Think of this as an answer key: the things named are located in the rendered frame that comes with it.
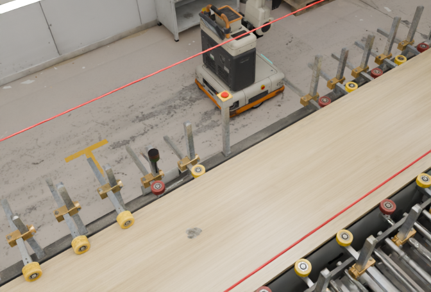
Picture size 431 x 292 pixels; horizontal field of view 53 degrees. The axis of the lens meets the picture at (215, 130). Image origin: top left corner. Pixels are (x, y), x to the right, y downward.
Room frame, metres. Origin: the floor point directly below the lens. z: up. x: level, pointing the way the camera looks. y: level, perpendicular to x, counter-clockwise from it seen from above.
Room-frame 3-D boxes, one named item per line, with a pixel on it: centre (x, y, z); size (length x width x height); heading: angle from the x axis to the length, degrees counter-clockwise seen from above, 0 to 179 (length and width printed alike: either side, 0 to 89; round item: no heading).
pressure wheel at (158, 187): (1.45, 0.35, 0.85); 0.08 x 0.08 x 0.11
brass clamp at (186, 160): (1.68, 0.18, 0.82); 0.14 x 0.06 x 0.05; 121
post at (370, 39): (2.48, -1.12, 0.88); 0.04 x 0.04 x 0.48; 31
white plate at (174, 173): (1.60, 0.36, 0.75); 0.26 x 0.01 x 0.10; 121
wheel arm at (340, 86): (2.37, -0.85, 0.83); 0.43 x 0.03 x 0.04; 31
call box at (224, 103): (1.83, -0.06, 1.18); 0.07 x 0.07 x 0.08; 31
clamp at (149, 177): (1.55, 0.39, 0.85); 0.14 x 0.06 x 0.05; 121
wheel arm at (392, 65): (2.63, -1.28, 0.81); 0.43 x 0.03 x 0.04; 31
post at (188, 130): (1.70, 0.16, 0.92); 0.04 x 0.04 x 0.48; 31
